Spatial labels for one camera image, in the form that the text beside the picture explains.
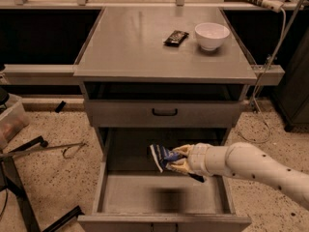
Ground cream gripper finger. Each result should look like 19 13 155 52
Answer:
171 162 193 175
173 144 193 158

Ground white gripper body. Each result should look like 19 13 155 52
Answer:
187 143 211 176

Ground blue chip bag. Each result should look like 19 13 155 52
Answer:
149 143 206 184

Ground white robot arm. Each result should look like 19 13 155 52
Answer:
170 142 309 210

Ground open lower drawer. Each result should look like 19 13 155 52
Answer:
78 128 251 232

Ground grey metal drawer cabinet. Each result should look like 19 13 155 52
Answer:
73 6 258 153

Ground metal rod with hook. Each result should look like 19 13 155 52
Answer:
0 141 86 160

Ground white ceramic bowl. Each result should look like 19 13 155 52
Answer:
195 22 230 51

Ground small black block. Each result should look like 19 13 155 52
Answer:
55 101 66 113

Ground clear plastic storage bin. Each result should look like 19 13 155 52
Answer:
0 94 29 150

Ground closed drawer with black handle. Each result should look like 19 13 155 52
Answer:
84 101 240 128

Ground white power cable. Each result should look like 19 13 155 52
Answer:
237 7 288 145

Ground black stand frame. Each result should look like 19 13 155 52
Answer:
0 136 83 232

